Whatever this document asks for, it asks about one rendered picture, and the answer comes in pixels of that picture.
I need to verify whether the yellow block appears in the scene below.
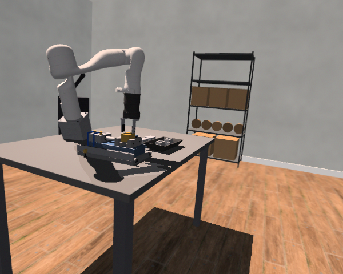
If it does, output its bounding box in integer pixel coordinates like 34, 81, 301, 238
121, 132, 135, 142

